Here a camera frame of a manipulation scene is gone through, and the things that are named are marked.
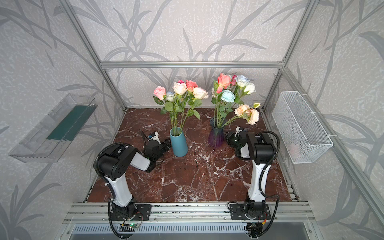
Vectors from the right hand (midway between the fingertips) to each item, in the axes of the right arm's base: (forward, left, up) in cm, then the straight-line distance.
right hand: (222, 128), depth 102 cm
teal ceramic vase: (-18, +27, +6) cm, 33 cm away
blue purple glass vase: (-10, +5, +6) cm, 13 cm away
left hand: (-6, +33, +2) cm, 34 cm away
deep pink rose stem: (+29, +29, +19) cm, 45 cm away
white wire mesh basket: (-28, -28, +31) cm, 50 cm away
